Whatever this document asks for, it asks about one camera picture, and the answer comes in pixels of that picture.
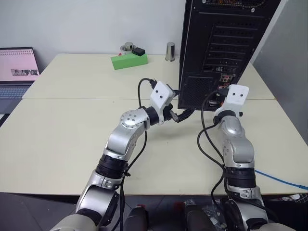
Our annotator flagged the green rectangular box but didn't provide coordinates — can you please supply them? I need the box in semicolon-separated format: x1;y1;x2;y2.
110;53;149;71

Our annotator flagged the blue ethernet cable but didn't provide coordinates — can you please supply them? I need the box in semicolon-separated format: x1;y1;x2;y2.
254;169;308;191

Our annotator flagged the open laptop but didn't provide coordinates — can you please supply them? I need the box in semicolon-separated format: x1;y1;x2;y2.
0;46;40;115

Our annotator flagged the silver metal cup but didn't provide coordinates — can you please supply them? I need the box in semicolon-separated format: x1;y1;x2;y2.
165;42;176;62

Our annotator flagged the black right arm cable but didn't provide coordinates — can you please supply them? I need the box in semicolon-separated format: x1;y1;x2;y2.
197;87;244;231

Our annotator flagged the white wire rack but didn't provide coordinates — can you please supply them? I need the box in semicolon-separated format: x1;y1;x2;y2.
274;192;308;205

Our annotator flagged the roll of tape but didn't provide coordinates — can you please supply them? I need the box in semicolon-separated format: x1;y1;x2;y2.
120;41;135;56

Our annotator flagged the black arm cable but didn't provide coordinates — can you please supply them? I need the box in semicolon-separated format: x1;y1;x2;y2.
197;87;244;231
118;77;158;231

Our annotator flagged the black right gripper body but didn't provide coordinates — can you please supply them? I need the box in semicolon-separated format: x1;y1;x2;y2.
215;87;229;108

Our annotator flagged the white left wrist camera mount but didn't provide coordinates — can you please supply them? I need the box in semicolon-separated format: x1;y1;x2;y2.
150;81;174;114

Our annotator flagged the black computer tower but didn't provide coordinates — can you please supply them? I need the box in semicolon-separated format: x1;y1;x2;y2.
177;0;282;113

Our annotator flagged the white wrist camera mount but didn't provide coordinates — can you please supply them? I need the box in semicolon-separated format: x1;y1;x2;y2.
150;81;174;114
222;84;249;107

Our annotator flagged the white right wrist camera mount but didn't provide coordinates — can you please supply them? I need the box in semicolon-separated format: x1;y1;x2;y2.
222;84;249;107

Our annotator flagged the dark rounded shape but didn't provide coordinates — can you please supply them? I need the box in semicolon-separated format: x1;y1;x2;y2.
125;204;149;231
183;204;213;231

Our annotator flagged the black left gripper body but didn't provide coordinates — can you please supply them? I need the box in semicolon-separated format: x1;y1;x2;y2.
160;103;178;125

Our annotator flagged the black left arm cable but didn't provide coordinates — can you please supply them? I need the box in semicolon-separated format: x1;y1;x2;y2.
118;77;158;231

